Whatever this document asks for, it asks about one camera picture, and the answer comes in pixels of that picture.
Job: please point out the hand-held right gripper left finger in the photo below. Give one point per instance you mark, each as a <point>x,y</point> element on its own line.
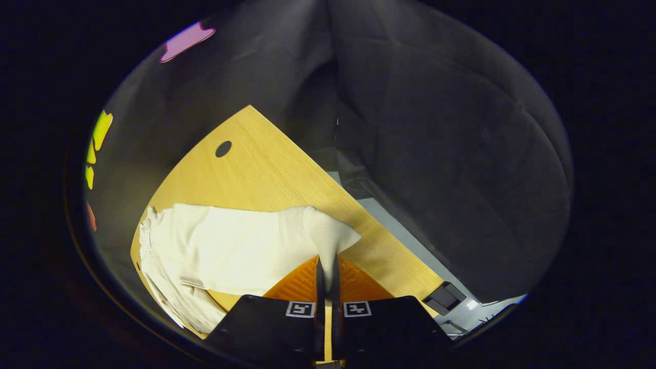
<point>320,318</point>

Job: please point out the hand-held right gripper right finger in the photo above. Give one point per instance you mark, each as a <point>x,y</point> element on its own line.
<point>336,323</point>

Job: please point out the cream knit sweater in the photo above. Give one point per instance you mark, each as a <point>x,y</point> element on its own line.
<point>230,246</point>

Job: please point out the small black box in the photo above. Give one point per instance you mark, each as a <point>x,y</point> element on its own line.
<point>445,298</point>

